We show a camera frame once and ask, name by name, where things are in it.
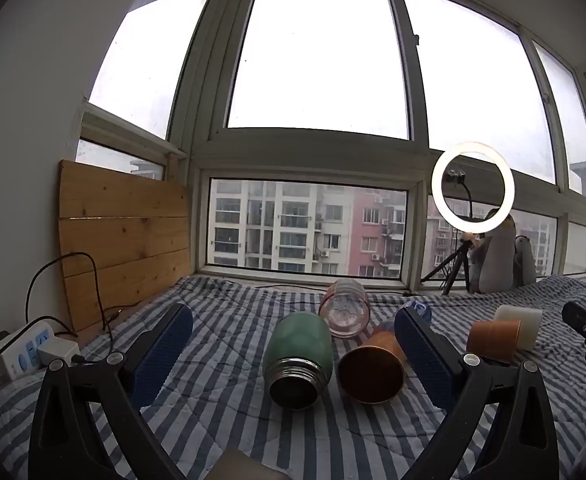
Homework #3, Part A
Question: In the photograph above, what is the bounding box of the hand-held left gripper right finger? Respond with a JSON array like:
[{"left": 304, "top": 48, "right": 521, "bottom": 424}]
[{"left": 394, "top": 307, "right": 560, "bottom": 480}]

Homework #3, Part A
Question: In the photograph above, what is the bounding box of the grey penguin plush toy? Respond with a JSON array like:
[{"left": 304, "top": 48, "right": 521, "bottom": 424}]
[{"left": 470, "top": 213, "right": 519, "bottom": 294}]

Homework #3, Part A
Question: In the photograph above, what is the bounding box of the ring light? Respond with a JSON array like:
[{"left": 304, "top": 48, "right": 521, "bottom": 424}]
[{"left": 431, "top": 141, "right": 516, "bottom": 234}]

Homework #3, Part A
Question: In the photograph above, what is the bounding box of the green steel thermos cup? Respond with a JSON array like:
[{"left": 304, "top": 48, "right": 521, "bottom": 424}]
[{"left": 263, "top": 311, "right": 334, "bottom": 410}]

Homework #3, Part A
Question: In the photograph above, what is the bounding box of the white power strip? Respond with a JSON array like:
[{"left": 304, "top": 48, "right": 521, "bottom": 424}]
[{"left": 0, "top": 317, "right": 54, "bottom": 381}]

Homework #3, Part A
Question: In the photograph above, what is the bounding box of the blue plastic object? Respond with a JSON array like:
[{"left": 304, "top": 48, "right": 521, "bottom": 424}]
[{"left": 407, "top": 300, "right": 433, "bottom": 323}]

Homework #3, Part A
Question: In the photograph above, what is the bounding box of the striped blanket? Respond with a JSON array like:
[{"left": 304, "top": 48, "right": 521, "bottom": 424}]
[{"left": 0, "top": 274, "right": 586, "bottom": 480}]

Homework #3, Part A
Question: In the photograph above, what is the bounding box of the wooden headboard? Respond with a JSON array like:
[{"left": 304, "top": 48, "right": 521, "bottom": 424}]
[{"left": 57, "top": 159, "right": 194, "bottom": 335}]

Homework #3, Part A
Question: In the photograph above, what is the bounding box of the window frame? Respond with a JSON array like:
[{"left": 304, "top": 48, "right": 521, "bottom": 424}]
[{"left": 75, "top": 0, "right": 586, "bottom": 291}]

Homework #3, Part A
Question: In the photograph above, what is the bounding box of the white charger plug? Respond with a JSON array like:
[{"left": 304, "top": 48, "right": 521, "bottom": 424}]
[{"left": 36, "top": 338, "right": 82, "bottom": 366}]

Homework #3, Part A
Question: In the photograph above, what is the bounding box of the orange-brown cup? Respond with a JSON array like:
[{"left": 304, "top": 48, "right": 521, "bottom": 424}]
[{"left": 467, "top": 319, "right": 522, "bottom": 364}]

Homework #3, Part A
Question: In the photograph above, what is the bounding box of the black tripod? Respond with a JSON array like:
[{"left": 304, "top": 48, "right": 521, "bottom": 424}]
[{"left": 420, "top": 232, "right": 474, "bottom": 296}]

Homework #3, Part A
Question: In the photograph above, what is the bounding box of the white cup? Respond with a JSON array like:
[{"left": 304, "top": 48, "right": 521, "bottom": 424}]
[{"left": 494, "top": 305, "right": 544, "bottom": 352}]

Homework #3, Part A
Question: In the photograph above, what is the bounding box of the pink transparent cup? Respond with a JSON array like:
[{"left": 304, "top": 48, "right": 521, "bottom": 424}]
[{"left": 319, "top": 280, "right": 372, "bottom": 337}]

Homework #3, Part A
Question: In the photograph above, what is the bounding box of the black cable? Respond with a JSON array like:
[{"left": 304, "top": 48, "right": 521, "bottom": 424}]
[{"left": 25, "top": 252, "right": 122, "bottom": 337}]

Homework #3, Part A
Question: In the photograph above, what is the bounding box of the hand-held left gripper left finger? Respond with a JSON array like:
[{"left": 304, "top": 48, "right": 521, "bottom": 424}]
[{"left": 29, "top": 302, "right": 194, "bottom": 480}]

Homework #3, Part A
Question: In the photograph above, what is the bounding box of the copper metal cup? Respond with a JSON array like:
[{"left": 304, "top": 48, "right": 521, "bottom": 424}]
[{"left": 337, "top": 330, "right": 406, "bottom": 404}]

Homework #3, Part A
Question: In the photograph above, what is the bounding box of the small grey plush toy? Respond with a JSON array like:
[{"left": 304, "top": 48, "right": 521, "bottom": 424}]
[{"left": 515, "top": 235, "right": 538, "bottom": 287}]

